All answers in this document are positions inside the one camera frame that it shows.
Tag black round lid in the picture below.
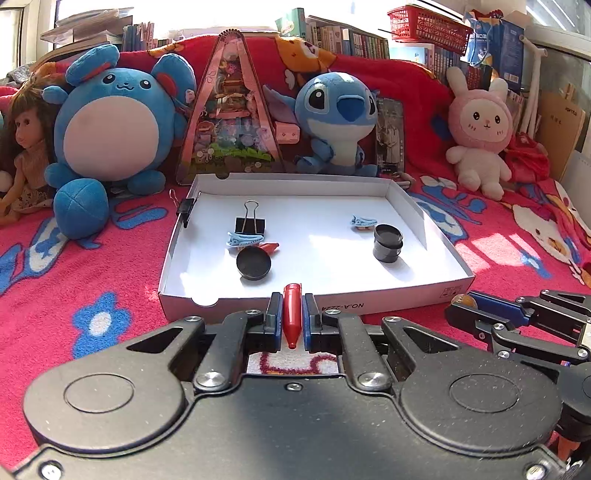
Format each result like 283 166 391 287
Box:
236 246 271 281

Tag blue shark hair clip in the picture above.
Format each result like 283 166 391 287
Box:
226 232 264 249

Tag black round containers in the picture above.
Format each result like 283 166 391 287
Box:
373 224 404 263

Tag brown hazelnut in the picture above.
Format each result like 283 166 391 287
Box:
451 293 478 309

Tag large black binder clip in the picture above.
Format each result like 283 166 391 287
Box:
235 200 266 236

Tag white shallow cardboard box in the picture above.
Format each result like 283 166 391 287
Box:
158 174 474 323

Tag small blue shark clip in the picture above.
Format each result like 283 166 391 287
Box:
351 215 378 230

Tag small black binder clip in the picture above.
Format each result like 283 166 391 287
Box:
168 189 200 228

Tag pink bunny plush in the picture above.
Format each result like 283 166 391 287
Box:
446 67 513 201

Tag dark photo card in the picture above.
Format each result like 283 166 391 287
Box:
376 97 405 174

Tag triangular pink toy package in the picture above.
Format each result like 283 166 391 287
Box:
176 29 283 185

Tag red cartoon blanket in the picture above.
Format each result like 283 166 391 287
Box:
1 55 590 467

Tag blue Stitch plush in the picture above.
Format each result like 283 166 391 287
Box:
263 72 379 177

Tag round blue mouse plush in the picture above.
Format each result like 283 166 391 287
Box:
42 44 197 240

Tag blue paper bag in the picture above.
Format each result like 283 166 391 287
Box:
464 9 525 93

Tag row of books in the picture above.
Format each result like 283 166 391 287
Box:
276 7 466 75

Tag red plastic basket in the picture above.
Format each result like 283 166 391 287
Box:
388 5 474 56

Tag brown haired doll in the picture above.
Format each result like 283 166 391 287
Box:
1 81 57 226

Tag stack of papers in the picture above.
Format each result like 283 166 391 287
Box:
40 8 133 57

